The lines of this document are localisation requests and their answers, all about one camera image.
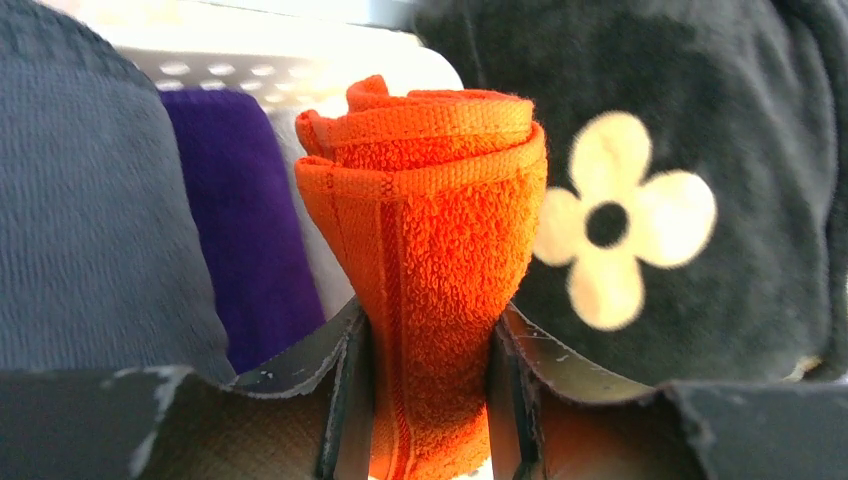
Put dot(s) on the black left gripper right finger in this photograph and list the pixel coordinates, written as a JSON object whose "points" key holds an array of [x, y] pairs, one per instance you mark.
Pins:
{"points": [[555, 415]]}

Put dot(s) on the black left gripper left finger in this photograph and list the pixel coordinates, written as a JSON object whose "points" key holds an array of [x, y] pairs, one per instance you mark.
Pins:
{"points": [[305, 414]]}

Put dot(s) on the orange towel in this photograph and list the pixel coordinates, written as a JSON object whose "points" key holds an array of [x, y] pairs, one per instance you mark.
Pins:
{"points": [[429, 202]]}

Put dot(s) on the purple rolled towel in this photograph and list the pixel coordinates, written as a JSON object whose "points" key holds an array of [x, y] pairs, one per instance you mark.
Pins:
{"points": [[240, 197]]}

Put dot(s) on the grey rolled towel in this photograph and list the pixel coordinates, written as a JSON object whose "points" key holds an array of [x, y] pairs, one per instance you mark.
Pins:
{"points": [[101, 264]]}

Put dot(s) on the black floral pillow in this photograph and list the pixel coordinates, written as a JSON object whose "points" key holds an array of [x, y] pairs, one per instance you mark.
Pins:
{"points": [[695, 220]]}

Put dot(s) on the white plastic basket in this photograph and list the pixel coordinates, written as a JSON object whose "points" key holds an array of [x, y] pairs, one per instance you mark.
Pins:
{"points": [[283, 61]]}

